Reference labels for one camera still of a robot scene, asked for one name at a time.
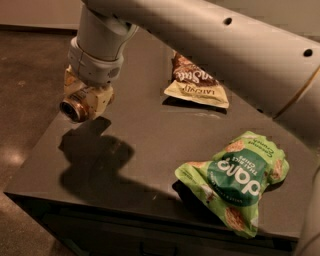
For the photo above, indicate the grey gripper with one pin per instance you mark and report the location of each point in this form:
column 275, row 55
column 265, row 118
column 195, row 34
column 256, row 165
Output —
column 94, row 69

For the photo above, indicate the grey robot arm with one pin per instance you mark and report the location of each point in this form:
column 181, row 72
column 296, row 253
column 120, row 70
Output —
column 272, row 69

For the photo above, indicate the brown yellow chip bag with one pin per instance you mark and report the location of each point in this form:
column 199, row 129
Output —
column 191, row 83

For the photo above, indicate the green rice chips bag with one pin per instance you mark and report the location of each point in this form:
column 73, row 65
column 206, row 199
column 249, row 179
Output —
column 231, row 184

